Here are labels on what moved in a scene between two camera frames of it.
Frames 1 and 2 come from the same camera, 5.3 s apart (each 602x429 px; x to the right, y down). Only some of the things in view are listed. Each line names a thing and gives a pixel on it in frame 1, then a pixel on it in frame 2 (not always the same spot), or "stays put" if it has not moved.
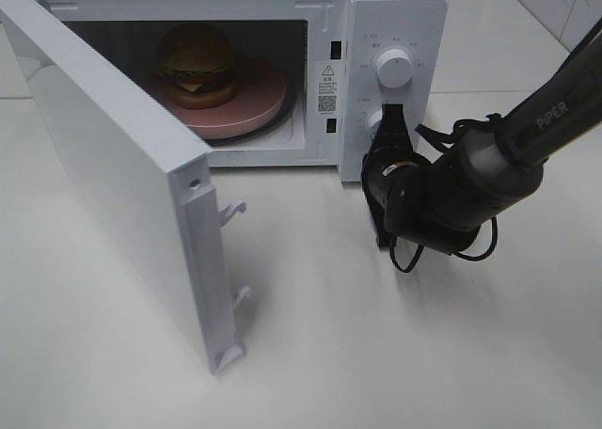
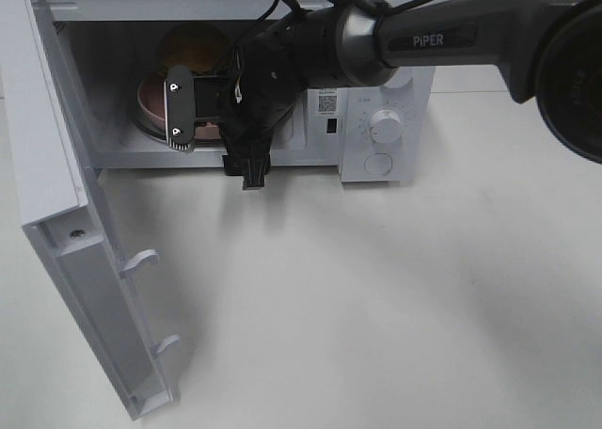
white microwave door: (164, 181) → (49, 180)
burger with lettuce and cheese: (198, 61) stays put
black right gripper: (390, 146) → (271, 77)
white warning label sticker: (327, 88) stays put
